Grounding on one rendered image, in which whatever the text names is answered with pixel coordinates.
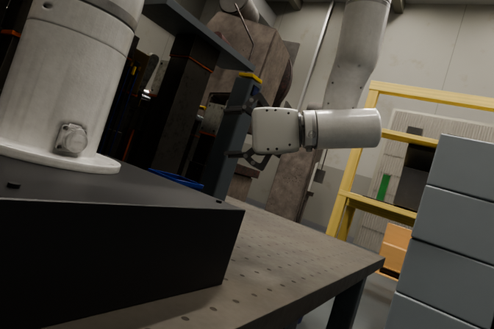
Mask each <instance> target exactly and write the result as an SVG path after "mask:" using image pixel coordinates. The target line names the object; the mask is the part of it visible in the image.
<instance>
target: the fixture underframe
mask: <svg viewBox="0 0 494 329"><path fill-rule="evenodd" d="M366 279H367V277H366V278H364V279H362V280H361V281H359V282H358V283H356V284H354V285H353V286H351V287H349V288H348V289H346V290H345V291H343V292H341V293H339V294H338V295H337V296H335V299H334V303H333V306H332V310H331V313H330V315H329V320H328V322H327V326H326V329H352V327H353V324H354V320H355V316H356V314H357V309H358V307H359V302H360V300H361V296H362V292H363V289H364V287H365V282H366ZM297 324H298V319H297V320H296V321H295V322H293V323H291V324H290V325H288V326H287V327H285V328H283V329H296V326H297Z"/></svg>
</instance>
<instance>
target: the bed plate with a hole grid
mask: <svg viewBox="0 0 494 329"><path fill-rule="evenodd" d="M225 202H227V203H230V204H232V205H235V206H238V207H240V208H242V209H245V210H246V212H245V214H244V217H243V221H242V223H241V226H240V230H239V233H238V235H237V239H236V242H235V246H234V248H233V251H232V254H231V258H230V260H229V264H228V267H227V269H226V273H225V275H224V278H223V282H222V284H221V285H218V286H213V287H209V288H206V289H200V290H197V291H194V292H188V293H184V294H179V295H175V296H172V297H167V298H163V299H160V300H154V301H151V302H147V303H142V304H138V305H133V306H130V307H126V308H120V309H117V310H114V311H108V312H104V313H101V314H96V315H93V316H89V317H83V318H80V319H75V320H71V321H67V322H62V323H59V324H56V325H49V326H46V327H43V328H38V329H283V328H285V327H287V326H288V325H290V324H291V323H293V322H295V321H296V320H297V319H299V318H301V317H303V316H304V315H306V314H308V313H309V312H311V311H312V310H314V309H316V308H317V307H318V306H321V305H322V304H324V303H325V302H327V301H328V300H331V299H332V298H333V297H335V296H337V295H338V294H339V293H341V292H343V291H345V290H346V289H348V288H349V287H351V286H353V285H354V284H356V283H358V282H359V281H361V280H362V279H364V278H366V277H368V276H369V275H371V274H372V273H374V272H375V271H377V270H379V269H380V268H382V267H383V266H384V261H385V257H384V256H380V255H378V254H376V253H372V252H370V251H368V250H365V249H363V248H360V247H357V246H355V245H352V244H350V243H347V242H344V241H343V240H340V239H337V238H334V237H333V236H330V235H327V234H324V233H321V232H320V231H316V230H314V229H312V228H309V227H306V226H304V225H301V224H299V223H296V222H293V221H292V220H288V219H286V218H283V217H280V216H279V215H276V214H273V213H270V212H269V211H266V210H263V209H260V208H258V207H256V206H252V205H250V204H248V203H245V202H242V201H241V200H237V199H235V198H232V197H229V196H228V195H227V196H226V199H225Z"/></svg>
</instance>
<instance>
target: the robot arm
mask: <svg viewBox="0 0 494 329"><path fill-rule="evenodd" d="M143 4H144V0H33V1H32V5H31V7H30V10H29V14H28V16H27V19H26V23H25V25H24V29H23V31H22V34H21V38H20V40H19V42H18V46H17V49H16V51H15V55H14V57H13V60H12V64H11V66H10V70H9V73H8V74H7V78H6V81H5V83H4V87H3V90H2V92H1V96H0V155H2V156H7V157H10V158H14V159H19V160H22V161H25V162H31V163H35V164H39V165H45V166H49V167H55V168H59V169H64V170H72V171H76V172H83V173H94V174H104V175H112V174H116V173H118V172H119V170H120V168H121V164H120V163H119V162H117V161H115V160H113V159H111V158H109V157H106V156H103V155H101V154H98V153H96V151H97V149H98V146H99V143H100V140H101V136H102V133H103V130H104V127H105V124H106V122H107V118H108V115H109V113H110V108H111V106H112V102H113V99H114V97H115V93H116V90H117V87H118V83H119V81H120V78H121V74H122V72H123V69H124V65H125V62H126V58H127V56H128V53H129V50H130V47H131V44H132V41H133V37H134V35H135V31H136V28H137V25H138V22H139V20H140V15H141V12H142V9H143ZM390 4H391V0H346V6H345V10H344V14H343V22H342V26H341V30H340V38H339V42H338V47H337V53H336V57H335V60H334V64H333V66H332V69H331V73H330V75H329V79H328V82H327V85H326V91H325V94H324V98H323V106H322V110H303V111H302V114H301V113H298V110H296V109H287V108H278V107H270V105H269V104H268V102H267V101H266V100H265V98H264V96H263V95H262V93H257V94H256V95H254V96H253V97H251V98H250V99H248V100H247V102H245V103H244V104H243V105H242V106H228V107H227V109H223V112H224V114H225V115H241V114H243V113H246V114H248V115H249V116H251V126H252V147H251V148H250V149H249V150H247V151H246V152H242V151H224V152H223V154H224V155H225V156H228V158H229V159H239V158H244V159H245V160H246V161H247V162H248V163H249V164H250V165H251V166H253V167H255V168H257V169H258V170H261V171H263V170H264V169H265V167H266V165H267V163H268V162H269V160H270V158H271V156H272V155H278V154H286V153H294V152H297V151H299V148H301V145H302V146H303V148H305V149H306V152H312V149H313V148H314V149H341V148H375V147H377V146H378V144H379V143H380V140H381V137H382V120H381V117H380V114H379V112H378V110H377V109H375V108H365V109H357V105H358V102H359V99H360V96H361V94H362V91H363V89H364V87H365V85H366V83H367V81H368V79H369V77H370V76H371V74H372V72H373V71H374V69H375V67H376V65H377V62H378V60H379V55H380V52H381V49H382V43H383V39H384V33H385V29H386V25H387V19H388V15H389V11H390ZM257 101H259V102H260V103H261V104H262V106H263V107H257V108H254V109H252V108H251V106H252V105H253V104H254V103H255V102H257ZM254 154H256V155H258V156H265V157H264V159H263V160H262V162H261V163H258V162H256V161H254V160H253V159H252V158H251V156H253V155H254Z"/></svg>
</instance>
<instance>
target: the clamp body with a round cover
mask: <svg viewBox="0 0 494 329"><path fill-rule="evenodd" d="M149 60H150V56H149V55H147V54H145V53H143V52H142V51H140V50H138V49H137V48H136V50H135V54H134V56H133V58H132V61H129V64H128V66H127V69H126V72H125V74H124V77H123V80H122V82H121V86H120V88H119V91H118V94H117V96H116V99H115V103H114V104H113V107H112V111H111V113H110V116H109V119H108V121H107V124H106V127H105V130H104V133H103V135H102V138H101V141H100V143H99V147H98V149H97V151H96V153H101V154H105V155H108V156H111V157H113V158H114V156H115V152H116V150H117V148H118V144H119V142H120V139H121V136H122V134H123V133H121V129H122V127H123V125H124V121H125V119H126V116H127V113H128V111H129V108H130V105H131V102H132V99H133V97H137V93H138V90H139V88H140V84H141V82H142V80H143V76H144V73H145V72H146V68H147V65H148V62H149Z"/></svg>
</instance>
